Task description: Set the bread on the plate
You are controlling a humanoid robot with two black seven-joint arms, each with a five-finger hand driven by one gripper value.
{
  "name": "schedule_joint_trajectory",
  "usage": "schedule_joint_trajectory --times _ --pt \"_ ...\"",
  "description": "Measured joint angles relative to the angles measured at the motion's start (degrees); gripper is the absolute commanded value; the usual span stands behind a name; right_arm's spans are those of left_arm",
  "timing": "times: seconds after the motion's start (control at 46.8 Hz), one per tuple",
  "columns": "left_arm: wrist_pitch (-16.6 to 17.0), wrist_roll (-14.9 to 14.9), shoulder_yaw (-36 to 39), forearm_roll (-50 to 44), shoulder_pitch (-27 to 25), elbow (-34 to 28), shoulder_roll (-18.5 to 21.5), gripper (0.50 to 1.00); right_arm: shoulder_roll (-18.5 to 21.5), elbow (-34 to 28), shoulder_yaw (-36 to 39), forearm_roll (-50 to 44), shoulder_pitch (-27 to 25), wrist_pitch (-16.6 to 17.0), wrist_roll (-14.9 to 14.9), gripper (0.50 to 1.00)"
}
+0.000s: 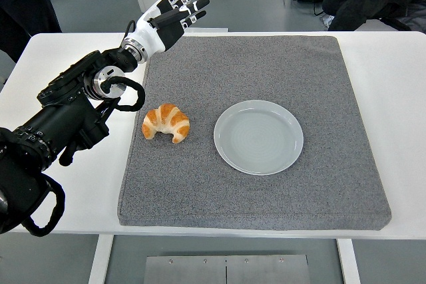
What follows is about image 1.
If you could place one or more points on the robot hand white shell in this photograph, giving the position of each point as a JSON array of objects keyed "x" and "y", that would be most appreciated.
[{"x": 149, "y": 33}]

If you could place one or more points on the golden croissant bread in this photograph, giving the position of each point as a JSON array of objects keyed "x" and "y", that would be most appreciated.
[{"x": 168, "y": 121}]

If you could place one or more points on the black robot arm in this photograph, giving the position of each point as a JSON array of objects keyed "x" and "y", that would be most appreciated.
[{"x": 66, "y": 121}]

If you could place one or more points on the round grey plate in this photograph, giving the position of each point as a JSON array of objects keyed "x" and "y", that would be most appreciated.
[{"x": 258, "y": 137}]

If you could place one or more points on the grey square mat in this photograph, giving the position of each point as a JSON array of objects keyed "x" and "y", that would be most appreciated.
[{"x": 253, "y": 71}]

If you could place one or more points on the person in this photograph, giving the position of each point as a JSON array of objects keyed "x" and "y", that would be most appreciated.
[{"x": 23, "y": 4}]

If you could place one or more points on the white table leg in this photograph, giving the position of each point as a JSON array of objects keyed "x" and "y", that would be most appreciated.
[
  {"x": 349, "y": 264},
  {"x": 100, "y": 260}
]

